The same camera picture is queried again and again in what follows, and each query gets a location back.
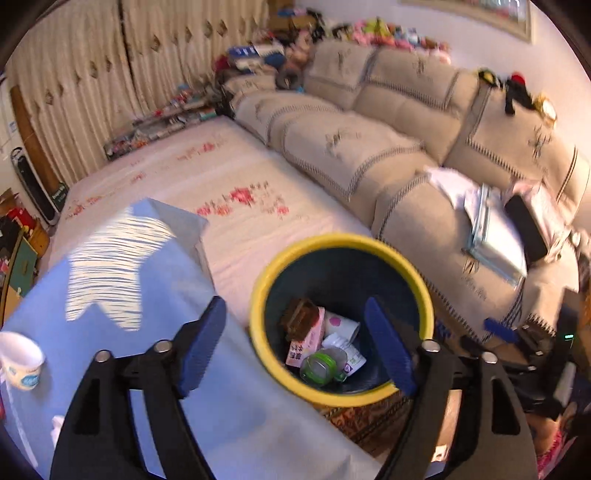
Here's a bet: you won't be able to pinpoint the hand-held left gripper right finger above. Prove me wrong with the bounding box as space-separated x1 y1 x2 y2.
364 296 539 480

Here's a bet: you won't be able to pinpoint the yellow rimmed dark green bin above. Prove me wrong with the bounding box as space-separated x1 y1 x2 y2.
249 233 435 408

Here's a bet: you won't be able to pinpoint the beige patterned curtain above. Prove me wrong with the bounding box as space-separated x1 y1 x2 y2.
4 0 153 185
120 0 273 116

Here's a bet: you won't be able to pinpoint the red box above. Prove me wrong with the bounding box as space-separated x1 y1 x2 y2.
7 207 38 232

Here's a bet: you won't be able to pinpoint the floral bed sheet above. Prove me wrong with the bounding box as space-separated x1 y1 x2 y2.
48 115 375 324

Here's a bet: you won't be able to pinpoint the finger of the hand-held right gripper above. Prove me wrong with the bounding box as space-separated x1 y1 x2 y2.
484 318 525 352

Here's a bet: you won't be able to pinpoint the grey neck pillow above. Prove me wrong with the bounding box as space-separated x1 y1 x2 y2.
276 65 305 90

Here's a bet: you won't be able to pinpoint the teal tv cabinet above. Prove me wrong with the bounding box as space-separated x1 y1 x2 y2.
0 226 42 324

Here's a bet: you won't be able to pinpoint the white yogurt cup blue label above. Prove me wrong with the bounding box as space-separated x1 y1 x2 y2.
0 331 46 392

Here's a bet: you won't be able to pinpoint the brown wooden board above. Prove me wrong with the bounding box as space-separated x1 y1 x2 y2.
9 85 61 185

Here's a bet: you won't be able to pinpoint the pink milk carton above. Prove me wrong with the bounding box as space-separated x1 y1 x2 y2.
285 307 326 367

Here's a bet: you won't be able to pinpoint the white bottle green label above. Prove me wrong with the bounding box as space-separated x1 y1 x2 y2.
321 335 368 374

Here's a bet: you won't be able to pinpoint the pile of plush toys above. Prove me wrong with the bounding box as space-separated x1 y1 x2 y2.
323 16 451 63

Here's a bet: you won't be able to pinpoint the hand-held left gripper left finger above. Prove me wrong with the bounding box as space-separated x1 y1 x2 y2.
50 296 227 480

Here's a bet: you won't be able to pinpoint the large white paper cup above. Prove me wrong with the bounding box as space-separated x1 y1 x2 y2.
323 310 361 342

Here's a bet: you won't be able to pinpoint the green lidded plastic cup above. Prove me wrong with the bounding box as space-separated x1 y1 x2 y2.
300 348 349 381

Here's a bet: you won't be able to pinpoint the blue star patch cloth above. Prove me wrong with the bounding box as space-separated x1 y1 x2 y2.
0 198 384 480

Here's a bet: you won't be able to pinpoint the patterned rug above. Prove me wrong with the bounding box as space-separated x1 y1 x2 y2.
318 392 416 457

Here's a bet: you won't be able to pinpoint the black and white tower fan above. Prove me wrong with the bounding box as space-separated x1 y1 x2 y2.
10 147 61 227

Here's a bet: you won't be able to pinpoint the brown plastic tray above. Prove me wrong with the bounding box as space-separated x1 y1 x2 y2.
283 299 319 342

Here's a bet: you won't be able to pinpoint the white papers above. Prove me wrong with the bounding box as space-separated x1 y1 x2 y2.
425 166 481 213

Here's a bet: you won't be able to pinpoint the framed flower painting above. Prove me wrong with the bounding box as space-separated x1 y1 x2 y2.
402 0 532 44

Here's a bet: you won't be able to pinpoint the yellow and white plush toy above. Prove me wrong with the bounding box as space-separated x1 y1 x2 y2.
533 92 557 127

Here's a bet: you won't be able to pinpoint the clear plastic document bag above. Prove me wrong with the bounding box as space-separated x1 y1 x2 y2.
463 184 529 284

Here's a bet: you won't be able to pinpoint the black and red plush toy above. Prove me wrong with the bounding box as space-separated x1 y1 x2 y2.
503 73 536 116

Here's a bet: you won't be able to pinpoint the beige sofa with deer covers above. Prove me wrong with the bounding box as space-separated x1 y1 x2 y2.
222 39 591 342

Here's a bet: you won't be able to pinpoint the glass coffee table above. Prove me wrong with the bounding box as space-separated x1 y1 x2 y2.
104 90 232 160

